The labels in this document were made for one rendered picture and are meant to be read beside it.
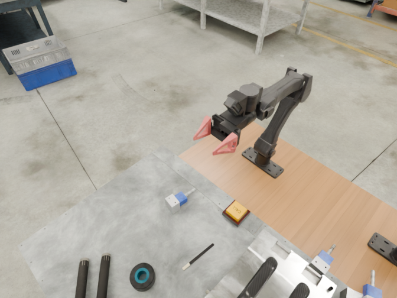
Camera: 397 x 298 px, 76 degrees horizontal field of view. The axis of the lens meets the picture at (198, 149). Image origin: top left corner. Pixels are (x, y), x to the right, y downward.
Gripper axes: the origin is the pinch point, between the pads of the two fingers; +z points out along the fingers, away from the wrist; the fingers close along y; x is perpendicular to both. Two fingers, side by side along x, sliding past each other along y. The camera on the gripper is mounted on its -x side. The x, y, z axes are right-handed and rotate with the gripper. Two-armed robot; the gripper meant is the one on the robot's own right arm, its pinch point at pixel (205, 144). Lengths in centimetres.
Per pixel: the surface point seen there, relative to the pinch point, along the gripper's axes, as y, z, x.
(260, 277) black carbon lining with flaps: 30.8, 5.7, 31.7
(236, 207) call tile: 8.3, -9.2, 36.3
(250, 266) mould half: 26.6, 5.8, 31.2
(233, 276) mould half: 24.7, 11.7, 31.4
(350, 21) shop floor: -116, -453, 128
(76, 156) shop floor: -147, 15, 120
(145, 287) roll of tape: 7.2, 33.0, 35.8
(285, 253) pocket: 31.8, -6.8, 33.7
